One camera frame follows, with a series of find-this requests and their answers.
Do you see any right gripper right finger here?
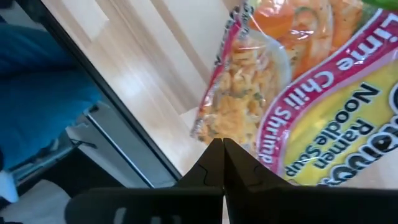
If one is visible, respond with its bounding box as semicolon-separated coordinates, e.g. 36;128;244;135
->
223;138;398;224

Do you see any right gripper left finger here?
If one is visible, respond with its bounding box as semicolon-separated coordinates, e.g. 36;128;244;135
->
63;138;225;224

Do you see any green Maruchan ramen pack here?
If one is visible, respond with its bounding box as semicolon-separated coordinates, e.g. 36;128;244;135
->
190;0;398;187

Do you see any blue fabric object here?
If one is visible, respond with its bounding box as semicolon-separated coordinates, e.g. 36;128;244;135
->
0;23;103;172

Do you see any grey metal bracket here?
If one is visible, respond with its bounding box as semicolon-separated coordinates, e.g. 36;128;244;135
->
65;101;178;189

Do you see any black aluminium table frame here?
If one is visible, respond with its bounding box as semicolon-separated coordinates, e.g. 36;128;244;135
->
15;0;184;181

